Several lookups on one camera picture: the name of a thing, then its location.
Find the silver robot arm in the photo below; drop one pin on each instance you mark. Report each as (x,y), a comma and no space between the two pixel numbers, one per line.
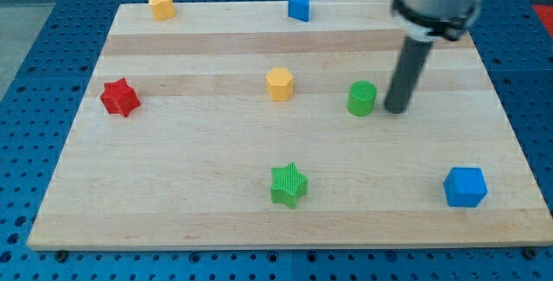
(429,20)

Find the yellow hexagon block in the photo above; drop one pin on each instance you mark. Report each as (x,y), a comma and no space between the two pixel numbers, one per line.
(279,83)

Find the wooden board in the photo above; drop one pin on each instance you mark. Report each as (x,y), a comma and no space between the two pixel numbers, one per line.
(190,168)

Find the green star block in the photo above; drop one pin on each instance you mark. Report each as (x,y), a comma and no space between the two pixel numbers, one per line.
(288,185)

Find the green cylinder block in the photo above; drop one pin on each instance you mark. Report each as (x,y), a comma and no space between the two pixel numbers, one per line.
(361,98)

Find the blue triangle block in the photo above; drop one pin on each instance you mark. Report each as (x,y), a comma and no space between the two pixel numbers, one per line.
(299,10)

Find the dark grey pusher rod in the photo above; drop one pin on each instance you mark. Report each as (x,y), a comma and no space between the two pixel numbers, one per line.
(407,73)

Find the red star block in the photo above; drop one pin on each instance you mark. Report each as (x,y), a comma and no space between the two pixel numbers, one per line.
(119,97)

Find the yellow heart block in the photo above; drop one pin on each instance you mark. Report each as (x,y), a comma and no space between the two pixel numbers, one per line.
(162,9)

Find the blue cube block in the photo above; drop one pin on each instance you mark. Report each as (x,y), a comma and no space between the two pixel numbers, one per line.
(465,187)

